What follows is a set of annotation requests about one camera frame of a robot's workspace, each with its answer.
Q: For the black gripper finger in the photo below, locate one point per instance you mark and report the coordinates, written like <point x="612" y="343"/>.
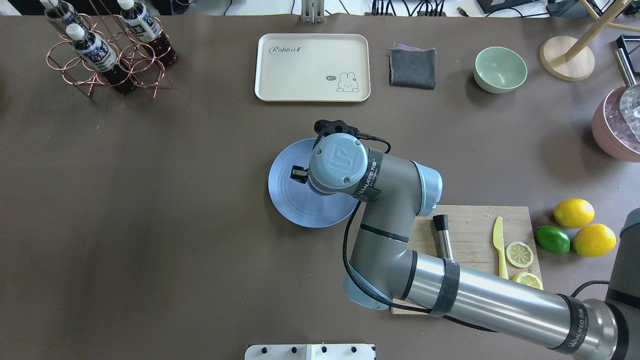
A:
<point x="299" y="174"/>

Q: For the blue round plate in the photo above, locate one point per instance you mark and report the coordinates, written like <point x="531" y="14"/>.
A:
<point x="296" y="201"/>

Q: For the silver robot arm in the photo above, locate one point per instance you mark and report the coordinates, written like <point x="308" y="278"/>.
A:
<point x="383" y="267"/>

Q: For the cream rabbit tray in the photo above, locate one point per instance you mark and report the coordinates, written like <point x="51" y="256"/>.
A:
<point x="312" y="67"/>

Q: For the steel muddler black tip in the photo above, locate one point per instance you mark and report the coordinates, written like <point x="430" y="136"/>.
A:
<point x="443" y="233"/>

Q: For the dark grey folded cloth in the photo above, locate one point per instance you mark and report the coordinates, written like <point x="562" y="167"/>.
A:
<point x="413" y="67"/>

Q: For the wooden cutting board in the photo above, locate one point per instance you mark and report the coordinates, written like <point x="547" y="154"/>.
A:
<point x="471" y="233"/>

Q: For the yellow plastic knife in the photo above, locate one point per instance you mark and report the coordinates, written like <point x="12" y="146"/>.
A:
<point x="499" y="245"/>

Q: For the dark drink bottle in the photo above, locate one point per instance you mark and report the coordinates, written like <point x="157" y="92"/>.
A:
<point x="102" y="58"/>
<point x="146" y="30"/>
<point x="61" y="14"/>

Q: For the green bowl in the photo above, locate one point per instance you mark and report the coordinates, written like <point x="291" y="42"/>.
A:
<point x="499" y="70"/>

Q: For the lemon slice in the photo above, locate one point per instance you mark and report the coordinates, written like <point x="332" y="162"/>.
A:
<point x="528" y="279"/>
<point x="519" y="254"/>

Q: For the green lime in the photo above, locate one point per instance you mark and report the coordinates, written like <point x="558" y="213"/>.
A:
<point x="553" y="239"/>

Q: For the yellow lemon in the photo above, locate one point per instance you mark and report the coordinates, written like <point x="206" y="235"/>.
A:
<point x="574" y="213"/>
<point x="594" y="240"/>

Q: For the wooden cup tree stand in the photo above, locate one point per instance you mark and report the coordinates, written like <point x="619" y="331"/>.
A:
<point x="571" y="59"/>

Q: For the pink bowl with ice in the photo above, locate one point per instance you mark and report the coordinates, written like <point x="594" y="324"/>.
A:
<point x="611" y="131"/>

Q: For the metal ice scoop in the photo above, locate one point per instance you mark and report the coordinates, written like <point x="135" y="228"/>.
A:
<point x="629" y="103"/>

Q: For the aluminium frame post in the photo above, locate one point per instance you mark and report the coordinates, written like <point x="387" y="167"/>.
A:
<point x="312" y="11"/>

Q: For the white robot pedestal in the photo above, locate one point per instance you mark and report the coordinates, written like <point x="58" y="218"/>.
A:
<point x="320" y="351"/>

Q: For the copper wire bottle rack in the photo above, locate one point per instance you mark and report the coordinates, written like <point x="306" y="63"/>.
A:
<point x="124" y="51"/>

